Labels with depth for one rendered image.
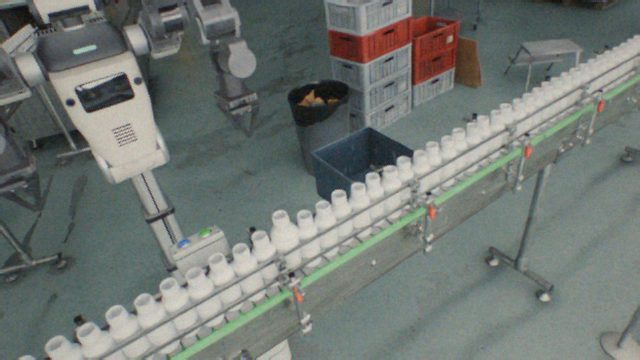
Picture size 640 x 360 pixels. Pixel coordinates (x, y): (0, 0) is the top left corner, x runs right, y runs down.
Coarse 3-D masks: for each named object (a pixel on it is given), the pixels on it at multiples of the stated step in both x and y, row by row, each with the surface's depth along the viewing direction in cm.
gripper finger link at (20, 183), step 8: (32, 176) 74; (8, 184) 72; (16, 184) 72; (24, 184) 73; (32, 184) 73; (0, 192) 71; (8, 192) 72; (40, 192) 76; (16, 200) 74; (24, 200) 76; (40, 200) 77; (32, 208) 77; (40, 208) 78
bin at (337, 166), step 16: (368, 128) 179; (336, 144) 172; (352, 144) 178; (368, 144) 183; (384, 144) 174; (400, 144) 165; (320, 160) 162; (336, 160) 176; (352, 160) 182; (368, 160) 188; (384, 160) 179; (320, 176) 169; (336, 176) 156; (352, 176) 187; (320, 192) 176
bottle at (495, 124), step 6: (492, 114) 133; (498, 114) 135; (492, 120) 133; (498, 120) 133; (492, 126) 134; (498, 126) 133; (504, 126) 134; (492, 132) 135; (498, 138) 136; (492, 144) 137; (498, 144) 137; (492, 150) 138; (498, 150) 139; (492, 156) 140
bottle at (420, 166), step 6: (420, 150) 120; (414, 156) 119; (420, 156) 121; (414, 162) 120; (420, 162) 119; (426, 162) 121; (414, 168) 120; (420, 168) 119; (426, 168) 120; (414, 174) 121; (420, 174) 120; (420, 180) 121; (426, 180) 122; (420, 186) 122; (426, 186) 123; (420, 192) 124
